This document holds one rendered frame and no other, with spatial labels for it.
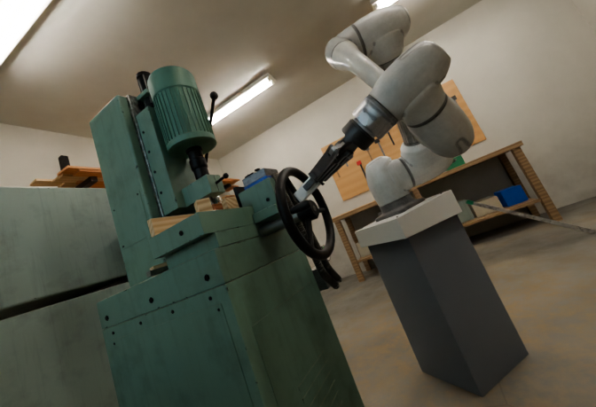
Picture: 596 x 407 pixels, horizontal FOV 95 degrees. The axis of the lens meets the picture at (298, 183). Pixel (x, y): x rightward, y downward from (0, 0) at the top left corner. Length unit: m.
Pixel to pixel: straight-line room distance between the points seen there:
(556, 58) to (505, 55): 0.51
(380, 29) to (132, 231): 1.16
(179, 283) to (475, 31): 4.42
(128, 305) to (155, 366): 0.20
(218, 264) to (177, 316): 0.21
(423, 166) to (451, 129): 0.65
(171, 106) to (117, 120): 0.27
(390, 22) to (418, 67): 0.56
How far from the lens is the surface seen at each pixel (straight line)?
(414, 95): 0.62
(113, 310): 1.12
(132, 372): 1.11
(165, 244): 0.84
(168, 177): 1.09
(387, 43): 1.16
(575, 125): 4.46
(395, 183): 1.31
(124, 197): 1.22
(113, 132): 1.30
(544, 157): 4.32
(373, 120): 0.61
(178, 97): 1.11
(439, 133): 0.69
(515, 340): 1.52
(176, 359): 0.93
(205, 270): 0.76
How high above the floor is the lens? 0.74
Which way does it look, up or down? 11 degrees up
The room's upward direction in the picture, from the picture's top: 22 degrees counter-clockwise
